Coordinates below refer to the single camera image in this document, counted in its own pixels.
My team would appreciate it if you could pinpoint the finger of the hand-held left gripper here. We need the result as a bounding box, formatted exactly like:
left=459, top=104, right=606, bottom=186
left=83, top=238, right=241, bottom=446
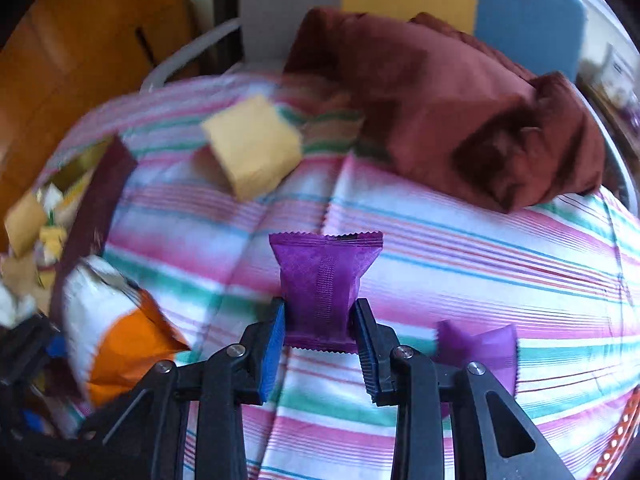
left=0, top=312, right=68, bottom=391

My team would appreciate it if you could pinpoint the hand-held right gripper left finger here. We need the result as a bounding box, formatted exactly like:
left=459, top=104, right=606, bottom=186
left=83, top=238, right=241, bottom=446
left=75, top=297, right=287, bottom=480

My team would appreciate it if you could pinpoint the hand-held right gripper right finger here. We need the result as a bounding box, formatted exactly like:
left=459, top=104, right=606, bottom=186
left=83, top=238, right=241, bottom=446
left=352, top=298, right=576, bottom=480

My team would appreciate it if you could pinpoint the white tissue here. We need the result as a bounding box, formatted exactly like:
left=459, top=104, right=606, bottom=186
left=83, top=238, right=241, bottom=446
left=0, top=285, right=38, bottom=326

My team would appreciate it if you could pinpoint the orange silver snack packet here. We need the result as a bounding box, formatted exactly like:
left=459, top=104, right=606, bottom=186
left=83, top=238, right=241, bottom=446
left=62, top=255, right=191, bottom=408

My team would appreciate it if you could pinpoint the purple snack packet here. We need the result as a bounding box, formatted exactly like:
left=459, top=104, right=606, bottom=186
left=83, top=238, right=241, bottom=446
left=268, top=231, right=385, bottom=353
left=434, top=320, right=518, bottom=396

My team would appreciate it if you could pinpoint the dark red box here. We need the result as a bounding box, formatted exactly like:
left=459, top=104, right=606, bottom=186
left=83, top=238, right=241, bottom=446
left=0, top=135, right=138, bottom=321

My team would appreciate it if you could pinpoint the striped tablecloth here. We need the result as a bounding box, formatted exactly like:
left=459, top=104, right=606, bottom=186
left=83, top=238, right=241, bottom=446
left=37, top=72, right=640, bottom=480

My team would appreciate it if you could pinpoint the small yellow sponge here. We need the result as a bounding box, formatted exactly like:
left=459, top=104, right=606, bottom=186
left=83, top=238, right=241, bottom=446
left=200, top=95, right=304, bottom=202

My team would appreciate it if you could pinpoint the dark red cloth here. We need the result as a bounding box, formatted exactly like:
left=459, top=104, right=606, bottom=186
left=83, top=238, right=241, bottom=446
left=282, top=6, right=608, bottom=215

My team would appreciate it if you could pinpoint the orange plastic clip strip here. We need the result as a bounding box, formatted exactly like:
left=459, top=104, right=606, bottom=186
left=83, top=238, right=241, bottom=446
left=590, top=390, right=640, bottom=480

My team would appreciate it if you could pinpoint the wooden cabinet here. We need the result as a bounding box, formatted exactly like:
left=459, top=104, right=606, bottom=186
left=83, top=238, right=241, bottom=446
left=0, top=0, right=211, bottom=201

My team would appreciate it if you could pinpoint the wooden side desk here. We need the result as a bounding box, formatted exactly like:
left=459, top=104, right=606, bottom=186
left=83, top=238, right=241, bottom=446
left=580, top=75, right=640, bottom=151

